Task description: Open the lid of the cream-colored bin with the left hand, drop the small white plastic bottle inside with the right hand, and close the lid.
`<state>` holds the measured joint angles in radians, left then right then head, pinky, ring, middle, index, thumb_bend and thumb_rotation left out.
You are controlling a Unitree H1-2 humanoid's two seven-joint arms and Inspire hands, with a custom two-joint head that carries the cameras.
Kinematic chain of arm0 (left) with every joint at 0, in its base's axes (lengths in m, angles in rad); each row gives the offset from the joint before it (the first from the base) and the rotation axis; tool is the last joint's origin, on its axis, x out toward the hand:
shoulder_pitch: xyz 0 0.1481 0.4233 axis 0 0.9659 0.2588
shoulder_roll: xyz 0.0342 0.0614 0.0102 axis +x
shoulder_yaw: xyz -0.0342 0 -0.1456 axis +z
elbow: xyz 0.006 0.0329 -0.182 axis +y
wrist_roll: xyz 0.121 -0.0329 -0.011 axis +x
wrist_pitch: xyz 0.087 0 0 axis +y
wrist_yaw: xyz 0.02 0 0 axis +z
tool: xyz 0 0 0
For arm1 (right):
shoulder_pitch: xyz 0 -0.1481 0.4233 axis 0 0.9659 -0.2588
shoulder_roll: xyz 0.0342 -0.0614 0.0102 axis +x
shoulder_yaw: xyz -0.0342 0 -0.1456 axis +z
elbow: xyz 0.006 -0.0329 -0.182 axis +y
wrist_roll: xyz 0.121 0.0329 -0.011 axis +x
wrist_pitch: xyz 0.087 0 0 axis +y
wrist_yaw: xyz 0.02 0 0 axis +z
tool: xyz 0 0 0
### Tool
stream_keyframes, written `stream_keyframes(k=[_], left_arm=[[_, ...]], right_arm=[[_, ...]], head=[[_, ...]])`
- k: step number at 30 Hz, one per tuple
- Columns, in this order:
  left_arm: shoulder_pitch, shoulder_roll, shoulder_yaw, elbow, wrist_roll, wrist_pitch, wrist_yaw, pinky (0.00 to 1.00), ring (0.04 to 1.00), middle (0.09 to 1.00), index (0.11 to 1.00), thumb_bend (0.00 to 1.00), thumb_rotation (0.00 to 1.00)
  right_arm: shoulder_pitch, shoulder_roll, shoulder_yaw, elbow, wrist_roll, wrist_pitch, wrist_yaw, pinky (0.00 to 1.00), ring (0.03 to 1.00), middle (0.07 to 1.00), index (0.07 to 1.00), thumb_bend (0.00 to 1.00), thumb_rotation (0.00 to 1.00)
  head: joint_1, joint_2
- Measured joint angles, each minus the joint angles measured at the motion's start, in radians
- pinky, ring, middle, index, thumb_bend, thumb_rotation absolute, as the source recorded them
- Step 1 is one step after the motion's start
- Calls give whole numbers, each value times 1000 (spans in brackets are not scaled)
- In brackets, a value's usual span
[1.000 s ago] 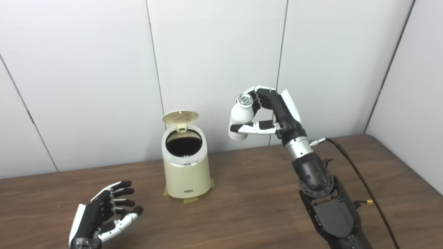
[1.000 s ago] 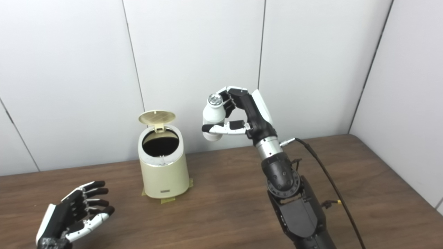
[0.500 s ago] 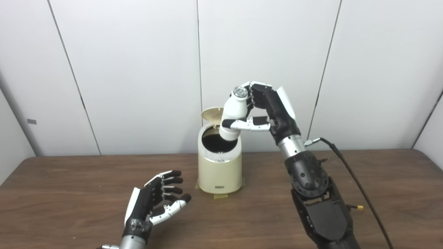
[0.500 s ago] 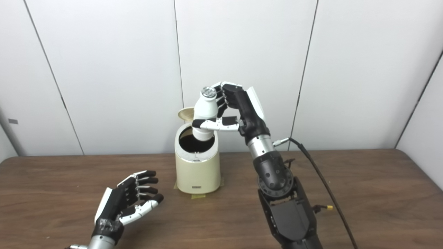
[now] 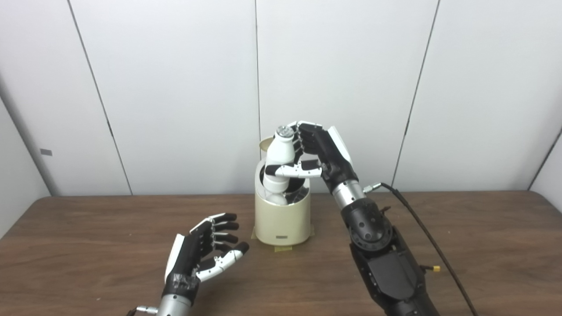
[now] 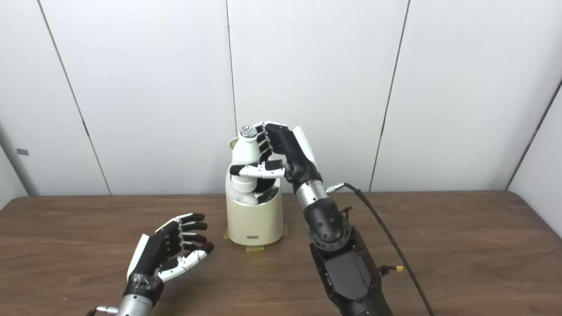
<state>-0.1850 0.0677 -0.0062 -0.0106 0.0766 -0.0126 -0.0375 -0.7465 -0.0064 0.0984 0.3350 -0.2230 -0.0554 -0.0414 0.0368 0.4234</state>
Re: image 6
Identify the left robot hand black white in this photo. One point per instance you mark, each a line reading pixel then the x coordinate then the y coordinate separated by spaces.
pixel 147 259

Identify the cream-colored bin body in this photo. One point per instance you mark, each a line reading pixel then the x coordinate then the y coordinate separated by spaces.
pixel 254 221

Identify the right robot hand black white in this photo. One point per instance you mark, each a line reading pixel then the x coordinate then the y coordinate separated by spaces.
pixel 292 149

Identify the yellow tape strip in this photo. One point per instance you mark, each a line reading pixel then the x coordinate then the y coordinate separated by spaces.
pixel 255 249

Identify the round cream bin lid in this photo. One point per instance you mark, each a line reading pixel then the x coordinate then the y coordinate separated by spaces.
pixel 233 144

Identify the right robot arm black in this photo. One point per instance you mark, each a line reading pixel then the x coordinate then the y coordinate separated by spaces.
pixel 342 267

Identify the small white plastic bottle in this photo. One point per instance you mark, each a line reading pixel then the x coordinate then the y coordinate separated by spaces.
pixel 246 151

